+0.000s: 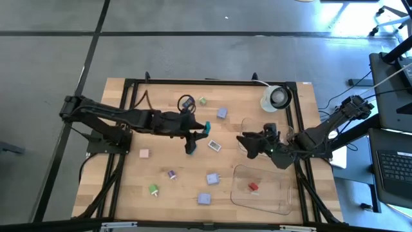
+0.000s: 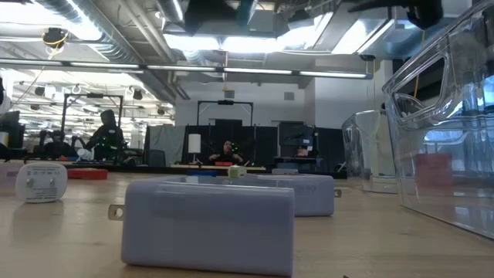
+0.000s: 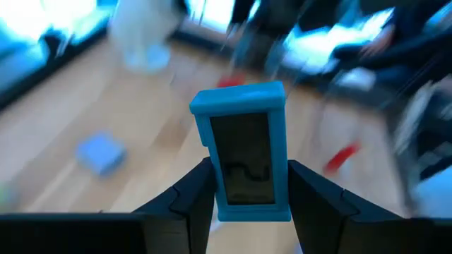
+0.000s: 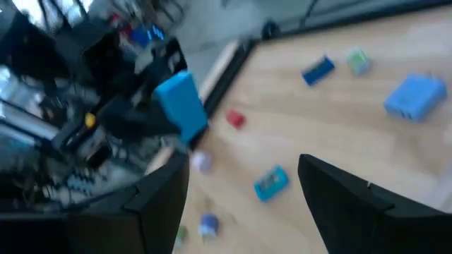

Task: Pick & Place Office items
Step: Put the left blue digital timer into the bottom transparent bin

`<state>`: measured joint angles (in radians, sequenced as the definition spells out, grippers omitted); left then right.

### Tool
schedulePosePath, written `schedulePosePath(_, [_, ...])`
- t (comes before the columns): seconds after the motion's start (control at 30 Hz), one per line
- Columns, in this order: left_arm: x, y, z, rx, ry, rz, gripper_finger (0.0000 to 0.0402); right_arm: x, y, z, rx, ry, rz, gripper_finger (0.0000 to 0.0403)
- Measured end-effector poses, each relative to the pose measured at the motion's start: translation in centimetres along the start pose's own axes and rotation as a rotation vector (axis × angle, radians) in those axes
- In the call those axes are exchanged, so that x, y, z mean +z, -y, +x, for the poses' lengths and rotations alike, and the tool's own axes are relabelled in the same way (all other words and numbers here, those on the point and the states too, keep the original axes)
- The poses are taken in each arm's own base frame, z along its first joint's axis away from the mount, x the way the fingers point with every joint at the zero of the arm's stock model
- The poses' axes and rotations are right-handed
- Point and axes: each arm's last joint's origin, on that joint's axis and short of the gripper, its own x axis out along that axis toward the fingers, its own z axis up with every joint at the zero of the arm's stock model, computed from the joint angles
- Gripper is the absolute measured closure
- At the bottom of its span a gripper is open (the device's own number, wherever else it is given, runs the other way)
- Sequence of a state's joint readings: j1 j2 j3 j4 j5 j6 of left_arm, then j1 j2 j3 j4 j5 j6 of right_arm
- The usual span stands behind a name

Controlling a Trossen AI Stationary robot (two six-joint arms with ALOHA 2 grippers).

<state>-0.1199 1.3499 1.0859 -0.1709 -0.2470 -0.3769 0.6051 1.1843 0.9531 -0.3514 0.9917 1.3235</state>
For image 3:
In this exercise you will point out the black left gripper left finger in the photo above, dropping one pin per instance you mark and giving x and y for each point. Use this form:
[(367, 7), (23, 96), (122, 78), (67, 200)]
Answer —
[(106, 233)]

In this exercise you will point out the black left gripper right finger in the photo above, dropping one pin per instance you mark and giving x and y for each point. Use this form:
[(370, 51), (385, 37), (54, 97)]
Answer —
[(353, 233)]

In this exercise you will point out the red plastic case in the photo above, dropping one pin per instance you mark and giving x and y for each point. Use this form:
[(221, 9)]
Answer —
[(231, 82), (340, 157)]

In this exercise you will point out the light blue wall charger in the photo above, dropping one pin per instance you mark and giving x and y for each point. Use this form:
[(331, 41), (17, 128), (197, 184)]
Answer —
[(100, 153)]

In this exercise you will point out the teal blue plastic case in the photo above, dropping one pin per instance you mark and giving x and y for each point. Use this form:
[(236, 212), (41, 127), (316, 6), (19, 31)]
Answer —
[(243, 102)]

